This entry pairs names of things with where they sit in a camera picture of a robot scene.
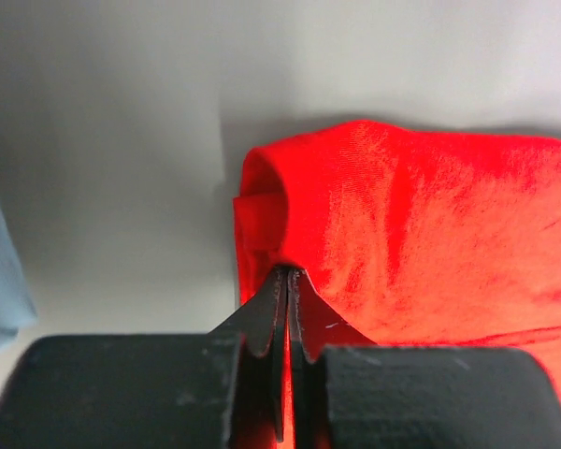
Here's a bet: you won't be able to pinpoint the red t shirt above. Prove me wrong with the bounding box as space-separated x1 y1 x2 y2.
233 121 561 398

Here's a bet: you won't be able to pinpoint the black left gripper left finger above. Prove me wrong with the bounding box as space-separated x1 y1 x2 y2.
0 268 287 448

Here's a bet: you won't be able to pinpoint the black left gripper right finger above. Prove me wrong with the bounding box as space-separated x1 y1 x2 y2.
287 269 561 448

